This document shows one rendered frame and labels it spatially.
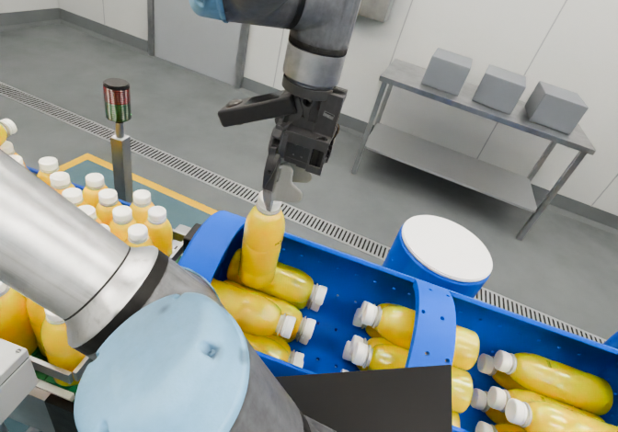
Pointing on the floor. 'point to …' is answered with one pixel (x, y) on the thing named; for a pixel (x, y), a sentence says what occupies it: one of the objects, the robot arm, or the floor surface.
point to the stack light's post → (122, 167)
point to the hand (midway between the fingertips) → (270, 195)
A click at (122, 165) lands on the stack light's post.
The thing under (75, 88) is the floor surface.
